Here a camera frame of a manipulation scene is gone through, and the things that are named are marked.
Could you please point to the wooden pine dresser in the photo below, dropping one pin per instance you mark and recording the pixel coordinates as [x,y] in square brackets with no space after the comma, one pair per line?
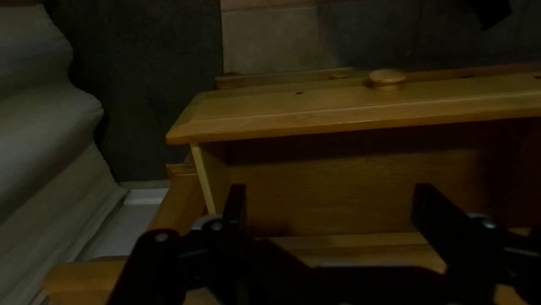
[174,198]

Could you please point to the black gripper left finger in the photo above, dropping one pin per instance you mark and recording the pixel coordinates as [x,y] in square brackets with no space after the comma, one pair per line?
[186,265]

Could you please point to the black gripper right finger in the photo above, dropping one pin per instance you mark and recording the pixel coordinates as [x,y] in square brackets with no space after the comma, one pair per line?
[479,260]

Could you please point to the wooden dresser drawer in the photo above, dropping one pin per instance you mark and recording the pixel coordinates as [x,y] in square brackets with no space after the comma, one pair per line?
[348,113]

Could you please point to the dark floor mat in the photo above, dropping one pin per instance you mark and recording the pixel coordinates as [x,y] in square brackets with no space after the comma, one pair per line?
[157,86]

